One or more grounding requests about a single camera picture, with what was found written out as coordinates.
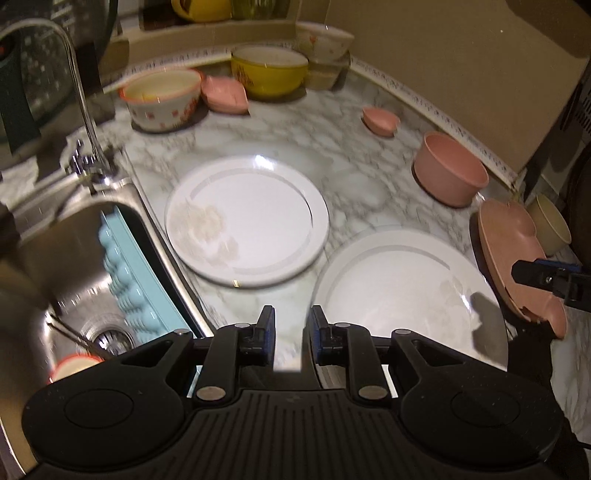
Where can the yellow mug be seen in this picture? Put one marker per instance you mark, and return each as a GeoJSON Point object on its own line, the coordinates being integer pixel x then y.
{"type": "Point", "coordinates": [198, 9]}

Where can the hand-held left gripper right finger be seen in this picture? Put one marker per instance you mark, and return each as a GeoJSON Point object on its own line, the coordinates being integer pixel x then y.
{"type": "Point", "coordinates": [317, 334]}

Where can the small orange rim bowl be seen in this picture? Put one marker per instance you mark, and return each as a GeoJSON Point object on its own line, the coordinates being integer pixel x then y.
{"type": "Point", "coordinates": [74, 365]}

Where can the cream bowl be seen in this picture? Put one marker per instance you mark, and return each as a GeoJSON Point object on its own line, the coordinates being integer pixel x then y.
{"type": "Point", "coordinates": [551, 226]}

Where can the chrome faucet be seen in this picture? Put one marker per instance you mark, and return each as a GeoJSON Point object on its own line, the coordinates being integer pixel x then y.
{"type": "Point", "coordinates": [81, 106]}

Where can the white floral bowl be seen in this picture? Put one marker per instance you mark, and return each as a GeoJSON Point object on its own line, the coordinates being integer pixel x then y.
{"type": "Point", "coordinates": [323, 41]}

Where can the pink bowl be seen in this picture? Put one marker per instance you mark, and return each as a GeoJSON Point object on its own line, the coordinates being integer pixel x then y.
{"type": "Point", "coordinates": [448, 177]}

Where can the stainless steel sink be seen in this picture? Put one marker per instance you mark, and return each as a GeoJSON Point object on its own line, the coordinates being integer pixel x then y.
{"type": "Point", "coordinates": [69, 277]}

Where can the white appliance with vents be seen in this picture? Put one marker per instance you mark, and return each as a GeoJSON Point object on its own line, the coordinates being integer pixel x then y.
{"type": "Point", "coordinates": [577, 115]}

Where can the light blue silicone tray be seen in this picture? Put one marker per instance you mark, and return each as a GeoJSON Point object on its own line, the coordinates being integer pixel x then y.
{"type": "Point", "coordinates": [129, 277]}

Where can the yellow bowl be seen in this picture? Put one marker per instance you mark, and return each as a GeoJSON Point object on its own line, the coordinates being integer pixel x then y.
{"type": "Point", "coordinates": [270, 76]}

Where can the pink bear-shaped plate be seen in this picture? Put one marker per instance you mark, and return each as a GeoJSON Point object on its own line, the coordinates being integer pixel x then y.
{"type": "Point", "coordinates": [503, 249]}

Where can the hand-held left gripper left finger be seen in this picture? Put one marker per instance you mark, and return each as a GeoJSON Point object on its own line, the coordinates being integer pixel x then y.
{"type": "Point", "coordinates": [267, 332]}

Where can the beige bowl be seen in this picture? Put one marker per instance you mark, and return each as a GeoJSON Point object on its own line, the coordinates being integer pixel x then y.
{"type": "Point", "coordinates": [325, 74]}

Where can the small pink heart dish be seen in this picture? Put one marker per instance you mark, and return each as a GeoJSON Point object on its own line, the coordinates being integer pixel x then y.
{"type": "Point", "coordinates": [379, 121]}

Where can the white bowl with orange rim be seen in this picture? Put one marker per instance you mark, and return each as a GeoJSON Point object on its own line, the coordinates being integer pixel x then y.
{"type": "Point", "coordinates": [159, 104]}

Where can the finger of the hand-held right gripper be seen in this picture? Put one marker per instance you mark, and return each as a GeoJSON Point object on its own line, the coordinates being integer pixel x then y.
{"type": "Point", "coordinates": [531, 274]}

